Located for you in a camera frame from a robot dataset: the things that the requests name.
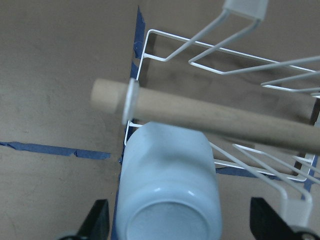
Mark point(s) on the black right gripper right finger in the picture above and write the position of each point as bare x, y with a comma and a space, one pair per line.
266, 224

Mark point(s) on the light blue plastic cup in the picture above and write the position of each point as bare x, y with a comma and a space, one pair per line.
168, 188

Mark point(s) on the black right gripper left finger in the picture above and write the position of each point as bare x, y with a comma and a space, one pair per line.
96, 225

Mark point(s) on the white wire cup rack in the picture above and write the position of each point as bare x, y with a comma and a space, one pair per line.
133, 101

